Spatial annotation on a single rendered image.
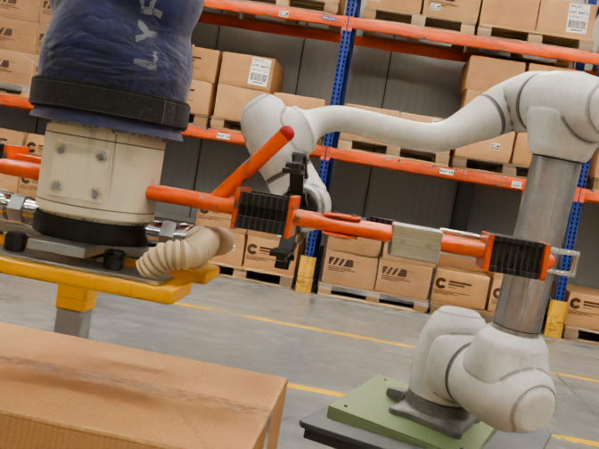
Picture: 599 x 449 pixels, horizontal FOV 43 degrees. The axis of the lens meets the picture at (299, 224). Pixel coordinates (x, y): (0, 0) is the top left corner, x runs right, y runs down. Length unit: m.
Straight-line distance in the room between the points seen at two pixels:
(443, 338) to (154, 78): 0.99
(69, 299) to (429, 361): 0.82
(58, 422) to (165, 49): 0.51
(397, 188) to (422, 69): 1.50
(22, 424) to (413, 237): 0.56
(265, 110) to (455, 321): 0.66
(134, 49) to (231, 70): 7.42
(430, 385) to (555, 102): 0.69
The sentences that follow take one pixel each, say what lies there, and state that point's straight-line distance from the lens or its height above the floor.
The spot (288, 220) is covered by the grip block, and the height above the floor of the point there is 1.24.
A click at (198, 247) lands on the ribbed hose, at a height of 1.19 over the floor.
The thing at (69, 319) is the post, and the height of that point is 0.91.
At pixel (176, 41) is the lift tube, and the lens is 1.09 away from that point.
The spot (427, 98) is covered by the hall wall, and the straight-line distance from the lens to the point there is 9.60.
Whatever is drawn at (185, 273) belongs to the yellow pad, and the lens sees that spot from 1.16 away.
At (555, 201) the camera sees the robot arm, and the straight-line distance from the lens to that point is 1.61.
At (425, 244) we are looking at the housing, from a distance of 1.04.
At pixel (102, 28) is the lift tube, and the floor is 1.45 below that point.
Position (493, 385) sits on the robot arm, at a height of 0.94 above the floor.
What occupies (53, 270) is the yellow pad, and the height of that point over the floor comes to 1.13.
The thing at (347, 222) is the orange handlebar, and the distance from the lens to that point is 1.04.
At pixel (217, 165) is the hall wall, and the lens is 9.73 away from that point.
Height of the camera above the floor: 1.31
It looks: 4 degrees down
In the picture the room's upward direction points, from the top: 9 degrees clockwise
